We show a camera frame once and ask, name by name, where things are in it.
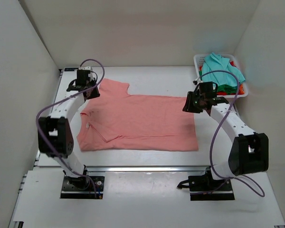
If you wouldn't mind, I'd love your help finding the white plastic basket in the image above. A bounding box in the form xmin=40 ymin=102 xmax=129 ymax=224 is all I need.
xmin=193 ymin=54 xmax=248 ymax=100

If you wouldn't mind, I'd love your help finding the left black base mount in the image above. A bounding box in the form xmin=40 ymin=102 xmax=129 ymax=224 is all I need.
xmin=60 ymin=174 xmax=105 ymax=200

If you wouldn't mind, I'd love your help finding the aluminium rail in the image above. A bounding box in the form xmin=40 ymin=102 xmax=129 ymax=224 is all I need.
xmin=33 ymin=165 xmax=257 ymax=173

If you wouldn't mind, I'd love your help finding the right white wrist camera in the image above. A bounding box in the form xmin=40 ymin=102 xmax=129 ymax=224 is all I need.
xmin=193 ymin=78 xmax=203 ymax=85

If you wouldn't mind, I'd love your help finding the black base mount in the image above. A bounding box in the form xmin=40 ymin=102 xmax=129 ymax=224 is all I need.
xmin=177 ymin=168 xmax=235 ymax=201
xmin=60 ymin=174 xmax=105 ymax=200

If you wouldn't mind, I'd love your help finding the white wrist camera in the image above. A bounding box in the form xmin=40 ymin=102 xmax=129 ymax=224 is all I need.
xmin=78 ymin=66 xmax=93 ymax=71
xmin=193 ymin=78 xmax=203 ymax=85

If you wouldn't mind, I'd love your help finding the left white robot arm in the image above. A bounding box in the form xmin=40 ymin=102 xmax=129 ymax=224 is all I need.
xmin=38 ymin=67 xmax=100 ymax=189

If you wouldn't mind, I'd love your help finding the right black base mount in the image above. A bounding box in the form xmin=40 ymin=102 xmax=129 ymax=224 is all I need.
xmin=177 ymin=168 xmax=235 ymax=201

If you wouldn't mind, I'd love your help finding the small dark label sticker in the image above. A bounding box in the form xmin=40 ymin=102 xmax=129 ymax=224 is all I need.
xmin=64 ymin=67 xmax=78 ymax=72

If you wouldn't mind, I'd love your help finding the green t shirt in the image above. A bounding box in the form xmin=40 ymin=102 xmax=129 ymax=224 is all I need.
xmin=217 ymin=85 xmax=238 ymax=95

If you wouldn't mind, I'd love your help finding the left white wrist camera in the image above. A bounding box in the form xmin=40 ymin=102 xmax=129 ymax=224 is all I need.
xmin=78 ymin=66 xmax=93 ymax=71

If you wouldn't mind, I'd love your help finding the teal t shirt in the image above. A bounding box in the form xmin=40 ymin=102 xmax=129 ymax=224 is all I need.
xmin=201 ymin=53 xmax=245 ymax=87

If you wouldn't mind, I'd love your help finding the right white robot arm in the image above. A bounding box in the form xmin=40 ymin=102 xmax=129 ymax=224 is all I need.
xmin=177 ymin=82 xmax=269 ymax=194

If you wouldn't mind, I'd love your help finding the salmon pink t shirt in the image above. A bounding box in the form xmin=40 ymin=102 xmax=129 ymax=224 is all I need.
xmin=77 ymin=79 xmax=199 ymax=152

